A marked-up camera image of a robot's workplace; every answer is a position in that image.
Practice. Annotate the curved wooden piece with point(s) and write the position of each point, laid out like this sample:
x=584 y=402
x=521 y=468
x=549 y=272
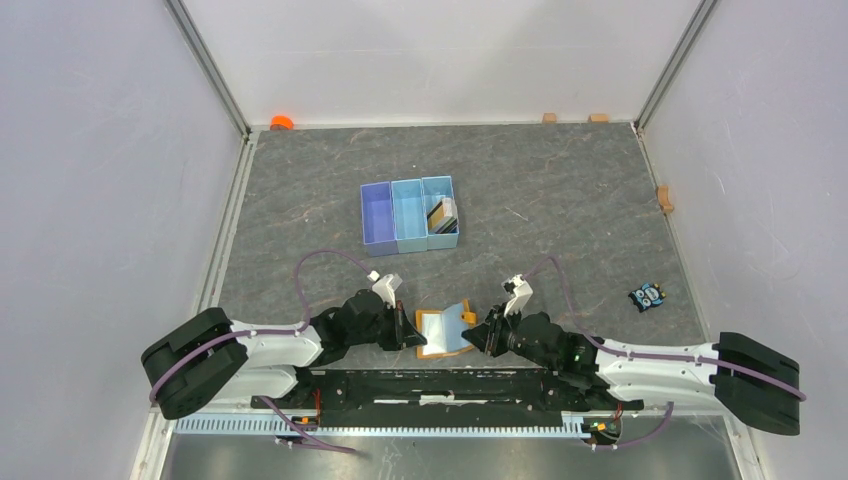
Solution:
x=663 y=195

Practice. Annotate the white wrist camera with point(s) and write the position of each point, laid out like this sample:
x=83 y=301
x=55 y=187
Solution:
x=385 y=286
x=519 y=291

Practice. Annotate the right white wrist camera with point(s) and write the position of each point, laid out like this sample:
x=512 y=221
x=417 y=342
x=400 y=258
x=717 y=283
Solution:
x=519 y=291

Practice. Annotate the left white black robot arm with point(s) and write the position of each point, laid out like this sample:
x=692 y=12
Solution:
x=214 y=358

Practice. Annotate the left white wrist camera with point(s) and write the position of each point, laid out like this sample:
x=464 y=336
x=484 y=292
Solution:
x=385 y=286

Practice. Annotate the orange round cap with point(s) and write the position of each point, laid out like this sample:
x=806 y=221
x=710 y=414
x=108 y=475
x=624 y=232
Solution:
x=281 y=122

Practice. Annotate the blue owl sticker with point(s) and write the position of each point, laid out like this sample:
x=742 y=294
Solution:
x=647 y=296

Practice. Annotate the orange leather card holder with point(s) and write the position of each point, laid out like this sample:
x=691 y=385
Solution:
x=442 y=330

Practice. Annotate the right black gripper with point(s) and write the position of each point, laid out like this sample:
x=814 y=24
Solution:
x=498 y=324

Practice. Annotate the light blue bin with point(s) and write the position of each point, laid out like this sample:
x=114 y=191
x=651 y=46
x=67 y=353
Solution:
x=409 y=216
x=434 y=189

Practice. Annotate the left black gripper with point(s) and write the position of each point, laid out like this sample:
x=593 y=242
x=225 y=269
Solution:
x=404 y=334

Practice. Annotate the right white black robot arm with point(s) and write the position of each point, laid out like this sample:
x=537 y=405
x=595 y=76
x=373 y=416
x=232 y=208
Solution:
x=755 y=383

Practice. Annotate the purple plastic bin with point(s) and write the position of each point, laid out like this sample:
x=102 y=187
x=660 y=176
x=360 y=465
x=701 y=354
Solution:
x=378 y=219

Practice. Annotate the white slotted cable duct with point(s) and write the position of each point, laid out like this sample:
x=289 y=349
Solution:
x=270 y=424

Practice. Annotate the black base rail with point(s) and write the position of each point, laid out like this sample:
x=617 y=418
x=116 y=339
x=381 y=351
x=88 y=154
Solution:
x=430 y=398

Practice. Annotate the stack of credit cards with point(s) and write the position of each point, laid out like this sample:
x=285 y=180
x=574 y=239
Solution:
x=443 y=217

